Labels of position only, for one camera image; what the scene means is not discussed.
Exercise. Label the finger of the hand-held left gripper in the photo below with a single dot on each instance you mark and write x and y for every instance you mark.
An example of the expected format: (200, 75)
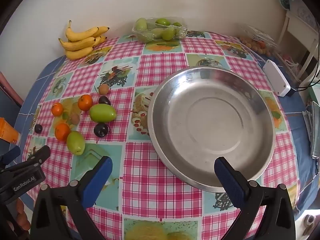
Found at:
(11, 153)
(37, 156)

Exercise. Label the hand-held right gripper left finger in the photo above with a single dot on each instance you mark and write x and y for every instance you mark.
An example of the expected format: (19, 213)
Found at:
(98, 180)

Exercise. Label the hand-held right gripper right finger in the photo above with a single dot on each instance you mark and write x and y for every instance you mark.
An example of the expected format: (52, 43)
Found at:
(228, 182)

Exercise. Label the dark purple plum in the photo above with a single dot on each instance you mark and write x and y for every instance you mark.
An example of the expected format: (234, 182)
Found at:
(101, 130)
(104, 100)
(38, 128)

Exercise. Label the orange mandarin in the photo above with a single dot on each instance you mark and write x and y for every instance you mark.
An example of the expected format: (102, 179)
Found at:
(57, 109)
(85, 102)
(62, 131)

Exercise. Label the green jujube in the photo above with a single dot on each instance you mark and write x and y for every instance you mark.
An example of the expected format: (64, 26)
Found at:
(75, 142)
(103, 113)

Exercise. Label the brown kiwi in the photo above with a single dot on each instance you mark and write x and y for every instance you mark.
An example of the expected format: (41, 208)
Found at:
(74, 118)

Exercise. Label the steel bowl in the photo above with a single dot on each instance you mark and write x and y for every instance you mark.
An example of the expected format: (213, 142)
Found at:
(212, 130)

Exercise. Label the person's left hand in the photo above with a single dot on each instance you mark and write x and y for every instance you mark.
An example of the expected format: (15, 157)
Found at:
(22, 217)

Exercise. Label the orange bottle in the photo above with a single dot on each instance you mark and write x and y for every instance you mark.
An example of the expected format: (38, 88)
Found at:
(7, 132)

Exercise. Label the pink checked printed tablecloth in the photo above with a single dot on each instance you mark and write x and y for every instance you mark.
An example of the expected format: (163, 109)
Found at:
(150, 175)

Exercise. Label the reddish curved furniture edge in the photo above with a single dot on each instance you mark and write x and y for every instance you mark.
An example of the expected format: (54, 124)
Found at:
(7, 87)

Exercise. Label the white power adapter box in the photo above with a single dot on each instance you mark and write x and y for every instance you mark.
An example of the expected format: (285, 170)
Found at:
(275, 77)

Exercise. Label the yellow banana bunch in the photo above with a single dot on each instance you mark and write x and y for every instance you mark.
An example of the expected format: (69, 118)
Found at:
(77, 45)

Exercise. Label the pile of tan longans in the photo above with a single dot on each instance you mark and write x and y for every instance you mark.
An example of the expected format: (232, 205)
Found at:
(250, 45)

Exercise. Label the clear plastic clamshell box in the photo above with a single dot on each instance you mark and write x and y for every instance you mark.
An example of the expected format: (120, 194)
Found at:
(260, 33)

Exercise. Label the clear wrapped plastic tray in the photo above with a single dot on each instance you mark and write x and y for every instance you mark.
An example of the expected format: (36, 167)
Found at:
(150, 36)

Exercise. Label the pile of packed green jujubes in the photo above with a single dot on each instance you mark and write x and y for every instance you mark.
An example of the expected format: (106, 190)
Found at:
(168, 33)

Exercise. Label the white chair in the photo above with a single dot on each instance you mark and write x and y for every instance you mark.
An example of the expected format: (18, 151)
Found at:
(295, 20)

